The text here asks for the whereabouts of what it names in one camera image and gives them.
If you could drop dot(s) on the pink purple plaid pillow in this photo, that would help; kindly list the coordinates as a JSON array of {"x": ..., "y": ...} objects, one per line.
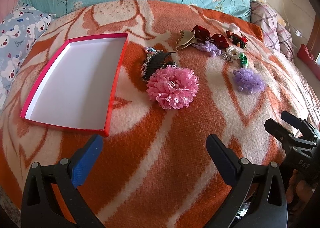
[{"x": 275, "y": 36}]

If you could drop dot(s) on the red shallow box lid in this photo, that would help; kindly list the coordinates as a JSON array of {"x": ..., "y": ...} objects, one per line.
[{"x": 75, "y": 91}]

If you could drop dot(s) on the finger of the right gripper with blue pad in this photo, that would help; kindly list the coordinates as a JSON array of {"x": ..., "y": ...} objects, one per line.
[
  {"x": 280, "y": 133},
  {"x": 304, "y": 126}
]

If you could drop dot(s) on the black red crochet hair clip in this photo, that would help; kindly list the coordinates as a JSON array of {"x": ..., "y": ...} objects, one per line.
[{"x": 239, "y": 41}]

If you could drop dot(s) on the person's right hand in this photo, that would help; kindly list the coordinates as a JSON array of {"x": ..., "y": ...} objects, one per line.
[{"x": 298, "y": 194}]

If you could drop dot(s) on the blue bear print pillow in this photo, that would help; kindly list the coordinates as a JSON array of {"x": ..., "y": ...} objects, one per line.
[{"x": 19, "y": 32}]

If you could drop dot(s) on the beige claw hair clip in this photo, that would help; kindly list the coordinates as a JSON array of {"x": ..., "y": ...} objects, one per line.
[{"x": 186, "y": 39}]

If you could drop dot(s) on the pink lace flower scrunchie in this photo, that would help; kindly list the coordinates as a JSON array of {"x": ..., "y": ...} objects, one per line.
[{"x": 173, "y": 87}]

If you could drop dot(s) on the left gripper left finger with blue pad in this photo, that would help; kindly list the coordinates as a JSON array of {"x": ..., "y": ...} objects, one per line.
[{"x": 51, "y": 197}]

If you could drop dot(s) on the red cloth item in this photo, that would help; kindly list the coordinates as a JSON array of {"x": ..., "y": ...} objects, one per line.
[{"x": 307, "y": 58}]

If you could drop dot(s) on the dark red velvet bow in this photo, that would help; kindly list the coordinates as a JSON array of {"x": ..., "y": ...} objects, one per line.
[{"x": 202, "y": 35}]

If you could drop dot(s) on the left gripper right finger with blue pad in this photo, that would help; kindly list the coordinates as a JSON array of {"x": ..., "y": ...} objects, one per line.
[{"x": 257, "y": 197}]

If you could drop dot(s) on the purple lace flower scrunchie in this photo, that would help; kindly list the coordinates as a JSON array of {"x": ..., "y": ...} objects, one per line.
[{"x": 248, "y": 81}]

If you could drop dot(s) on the black hair comb clip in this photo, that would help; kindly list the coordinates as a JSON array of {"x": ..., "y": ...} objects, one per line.
[{"x": 153, "y": 62}]

